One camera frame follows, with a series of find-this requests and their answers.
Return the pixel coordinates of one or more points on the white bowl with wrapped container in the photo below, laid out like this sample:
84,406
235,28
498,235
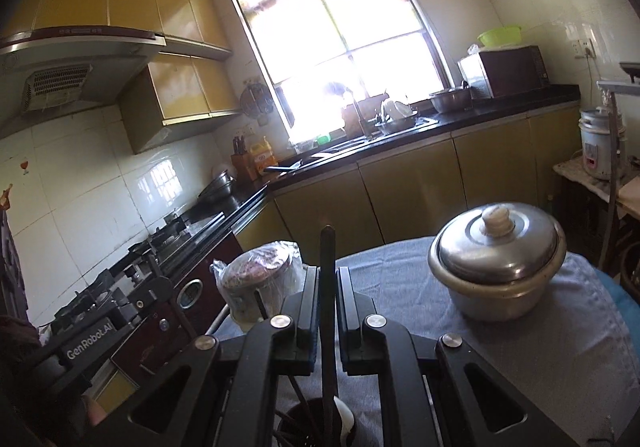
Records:
274,270

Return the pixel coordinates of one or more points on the steel bowl on counter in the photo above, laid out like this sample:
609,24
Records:
452,100

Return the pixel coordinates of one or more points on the black utensil holder cup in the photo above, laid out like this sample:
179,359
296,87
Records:
302,425

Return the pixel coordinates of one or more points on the blue under cloth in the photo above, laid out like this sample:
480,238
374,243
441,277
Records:
628,307

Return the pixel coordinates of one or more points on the microwave oven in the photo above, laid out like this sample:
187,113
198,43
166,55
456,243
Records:
504,72

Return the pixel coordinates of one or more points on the metal shelf rack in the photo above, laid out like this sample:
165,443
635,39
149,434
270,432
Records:
609,91

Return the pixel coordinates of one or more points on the range hood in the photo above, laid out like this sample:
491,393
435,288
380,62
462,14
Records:
44,70

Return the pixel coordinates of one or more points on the green plastic basin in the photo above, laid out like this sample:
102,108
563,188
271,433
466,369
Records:
499,37

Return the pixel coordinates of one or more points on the grey tablecloth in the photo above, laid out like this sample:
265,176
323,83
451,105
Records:
573,355

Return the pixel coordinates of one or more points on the yellow oil bottle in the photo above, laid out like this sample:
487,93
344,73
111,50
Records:
263,156

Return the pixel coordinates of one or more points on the aluminium pot with lid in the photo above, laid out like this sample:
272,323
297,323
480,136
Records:
497,260

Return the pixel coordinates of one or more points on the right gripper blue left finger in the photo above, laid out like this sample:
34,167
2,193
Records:
264,366

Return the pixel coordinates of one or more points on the window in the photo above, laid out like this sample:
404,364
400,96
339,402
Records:
322,56

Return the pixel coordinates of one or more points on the upper yellow cabinet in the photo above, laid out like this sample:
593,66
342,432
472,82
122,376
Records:
176,97

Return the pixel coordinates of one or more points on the brown chopstick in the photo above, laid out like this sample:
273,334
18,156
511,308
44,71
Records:
327,310

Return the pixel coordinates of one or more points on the gas stove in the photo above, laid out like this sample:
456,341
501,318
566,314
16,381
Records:
166,253

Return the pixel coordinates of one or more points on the knife block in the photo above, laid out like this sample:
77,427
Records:
242,162

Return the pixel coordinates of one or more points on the dark red oven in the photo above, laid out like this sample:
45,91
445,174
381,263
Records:
172,325

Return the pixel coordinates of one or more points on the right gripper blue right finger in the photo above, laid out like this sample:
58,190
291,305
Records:
372,344

